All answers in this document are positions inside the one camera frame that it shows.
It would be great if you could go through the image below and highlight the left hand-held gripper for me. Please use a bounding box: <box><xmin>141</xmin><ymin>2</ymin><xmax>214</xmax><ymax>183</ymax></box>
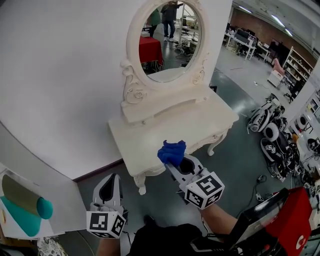
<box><xmin>86</xmin><ymin>173</ymin><xmax>127</xmax><ymax>240</ymax></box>

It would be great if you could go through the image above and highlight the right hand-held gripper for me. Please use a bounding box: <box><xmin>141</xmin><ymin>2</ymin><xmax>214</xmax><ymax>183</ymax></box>
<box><xmin>164</xmin><ymin>153</ymin><xmax>226</xmax><ymax>210</ymax></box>

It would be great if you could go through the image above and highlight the blue cloth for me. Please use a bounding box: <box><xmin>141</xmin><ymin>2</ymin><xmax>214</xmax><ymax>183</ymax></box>
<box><xmin>157</xmin><ymin>139</ymin><xmax>187</xmax><ymax>168</ymax></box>

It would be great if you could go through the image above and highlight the person's right forearm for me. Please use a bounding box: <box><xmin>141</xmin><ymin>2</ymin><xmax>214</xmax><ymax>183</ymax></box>
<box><xmin>199</xmin><ymin>203</ymin><xmax>239</xmax><ymax>236</ymax></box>

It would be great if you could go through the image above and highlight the person's left forearm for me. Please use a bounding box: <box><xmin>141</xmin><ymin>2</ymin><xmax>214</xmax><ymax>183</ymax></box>
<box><xmin>96</xmin><ymin>236</ymin><xmax>123</xmax><ymax>256</ymax></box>

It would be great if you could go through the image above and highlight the white ornate vanity table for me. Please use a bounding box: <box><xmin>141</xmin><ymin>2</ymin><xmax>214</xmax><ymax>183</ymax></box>
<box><xmin>107</xmin><ymin>84</ymin><xmax>240</xmax><ymax>196</ymax></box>

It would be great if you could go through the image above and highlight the person's black shoe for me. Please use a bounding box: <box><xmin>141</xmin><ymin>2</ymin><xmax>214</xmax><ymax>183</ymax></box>
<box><xmin>143</xmin><ymin>214</ymin><xmax>156</xmax><ymax>228</ymax></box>

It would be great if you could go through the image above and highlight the white shelf cabinet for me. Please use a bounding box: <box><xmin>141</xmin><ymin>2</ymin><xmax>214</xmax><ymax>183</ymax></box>
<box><xmin>0</xmin><ymin>119</ymin><xmax>88</xmax><ymax>238</ymax></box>

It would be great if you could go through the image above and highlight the floral fabric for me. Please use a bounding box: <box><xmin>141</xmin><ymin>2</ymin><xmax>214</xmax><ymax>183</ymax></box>
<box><xmin>37</xmin><ymin>236</ymin><xmax>62</xmax><ymax>256</ymax></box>

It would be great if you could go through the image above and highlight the teal rolled mat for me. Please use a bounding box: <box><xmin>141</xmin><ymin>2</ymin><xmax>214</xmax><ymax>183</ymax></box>
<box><xmin>0</xmin><ymin>173</ymin><xmax>54</xmax><ymax>238</ymax></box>

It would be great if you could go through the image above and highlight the pile of white black devices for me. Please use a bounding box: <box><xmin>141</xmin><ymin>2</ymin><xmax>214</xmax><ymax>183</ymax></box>
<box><xmin>247</xmin><ymin>93</ymin><xmax>305</xmax><ymax>182</ymax></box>

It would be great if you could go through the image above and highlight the white ornate oval mirror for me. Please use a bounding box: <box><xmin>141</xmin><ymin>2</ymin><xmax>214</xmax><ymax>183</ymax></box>
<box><xmin>119</xmin><ymin>0</ymin><xmax>211</xmax><ymax>124</ymax></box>

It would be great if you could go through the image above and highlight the red case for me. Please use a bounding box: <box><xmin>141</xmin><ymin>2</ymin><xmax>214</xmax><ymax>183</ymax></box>
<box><xmin>264</xmin><ymin>187</ymin><xmax>313</xmax><ymax>256</ymax></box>

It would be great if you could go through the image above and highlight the black office chair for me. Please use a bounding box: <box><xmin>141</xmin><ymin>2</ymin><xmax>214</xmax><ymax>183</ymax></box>
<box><xmin>284</xmin><ymin>79</ymin><xmax>304</xmax><ymax>103</ymax></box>

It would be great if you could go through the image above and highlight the pink chair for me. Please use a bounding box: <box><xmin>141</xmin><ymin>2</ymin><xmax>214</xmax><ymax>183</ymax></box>
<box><xmin>272</xmin><ymin>57</ymin><xmax>286</xmax><ymax>75</ymax></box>

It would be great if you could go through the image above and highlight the row of white office desks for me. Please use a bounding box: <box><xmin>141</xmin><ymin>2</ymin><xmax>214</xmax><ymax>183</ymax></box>
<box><xmin>223</xmin><ymin>27</ymin><xmax>272</xmax><ymax>62</ymax></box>

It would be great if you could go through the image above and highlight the white storage rack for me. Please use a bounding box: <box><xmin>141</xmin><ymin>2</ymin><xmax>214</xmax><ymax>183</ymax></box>
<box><xmin>282</xmin><ymin>46</ymin><xmax>315</xmax><ymax>83</ymax></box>

